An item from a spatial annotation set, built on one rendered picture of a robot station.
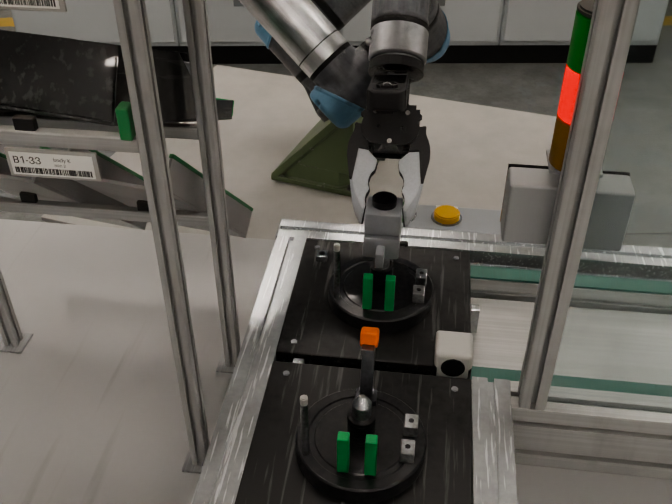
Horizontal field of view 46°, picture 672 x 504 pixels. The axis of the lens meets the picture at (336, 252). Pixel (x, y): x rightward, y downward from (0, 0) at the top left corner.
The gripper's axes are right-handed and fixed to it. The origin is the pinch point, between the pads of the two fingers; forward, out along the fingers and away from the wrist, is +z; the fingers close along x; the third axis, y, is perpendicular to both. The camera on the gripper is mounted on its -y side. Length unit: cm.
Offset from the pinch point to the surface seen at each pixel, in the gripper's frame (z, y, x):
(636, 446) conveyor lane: 25.1, 2.5, -31.6
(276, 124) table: -30, 66, 28
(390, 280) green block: 7.9, 1.8, -1.4
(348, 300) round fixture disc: 10.4, 6.5, 4.0
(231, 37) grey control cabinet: -134, 270, 96
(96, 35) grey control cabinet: -129, 263, 162
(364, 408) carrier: 22.8, -13.6, -0.3
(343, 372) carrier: 19.6, -0.1, 3.2
